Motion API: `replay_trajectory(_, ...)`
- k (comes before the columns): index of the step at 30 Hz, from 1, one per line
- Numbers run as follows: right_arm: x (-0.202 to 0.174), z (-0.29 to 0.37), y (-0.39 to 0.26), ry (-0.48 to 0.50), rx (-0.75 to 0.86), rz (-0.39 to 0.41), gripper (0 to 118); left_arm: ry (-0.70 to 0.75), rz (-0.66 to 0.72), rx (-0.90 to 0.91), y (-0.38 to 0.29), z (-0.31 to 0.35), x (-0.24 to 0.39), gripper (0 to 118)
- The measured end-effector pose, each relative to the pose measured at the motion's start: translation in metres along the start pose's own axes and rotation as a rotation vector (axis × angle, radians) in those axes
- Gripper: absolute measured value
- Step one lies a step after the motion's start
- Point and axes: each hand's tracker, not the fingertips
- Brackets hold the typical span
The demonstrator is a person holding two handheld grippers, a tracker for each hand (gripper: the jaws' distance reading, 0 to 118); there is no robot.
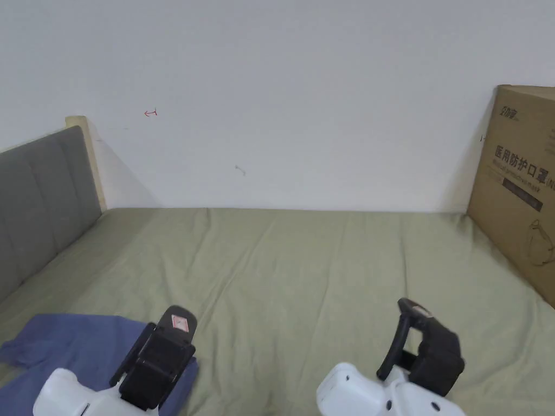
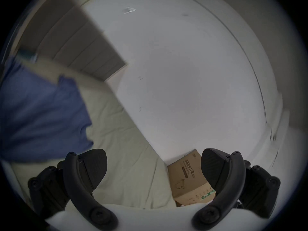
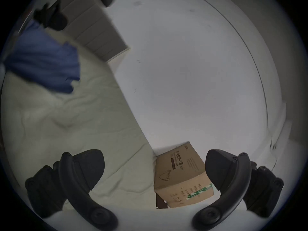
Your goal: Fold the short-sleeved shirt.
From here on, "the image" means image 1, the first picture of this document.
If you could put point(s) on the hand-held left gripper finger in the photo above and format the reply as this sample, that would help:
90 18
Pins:
132 355
178 321

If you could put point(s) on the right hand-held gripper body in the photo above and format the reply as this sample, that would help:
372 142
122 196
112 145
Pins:
433 359

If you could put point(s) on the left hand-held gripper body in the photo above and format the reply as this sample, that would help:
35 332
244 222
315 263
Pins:
151 368

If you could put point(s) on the brown cardboard carton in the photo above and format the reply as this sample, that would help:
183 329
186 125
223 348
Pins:
516 208

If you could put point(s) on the bed with pale green sheet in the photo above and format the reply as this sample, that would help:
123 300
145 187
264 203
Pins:
282 268

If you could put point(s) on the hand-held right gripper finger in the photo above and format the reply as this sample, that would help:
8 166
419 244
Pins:
419 311
395 342

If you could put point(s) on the blue garment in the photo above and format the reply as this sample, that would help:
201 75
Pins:
65 342

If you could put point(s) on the grey padded headboard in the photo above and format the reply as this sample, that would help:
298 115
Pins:
41 195

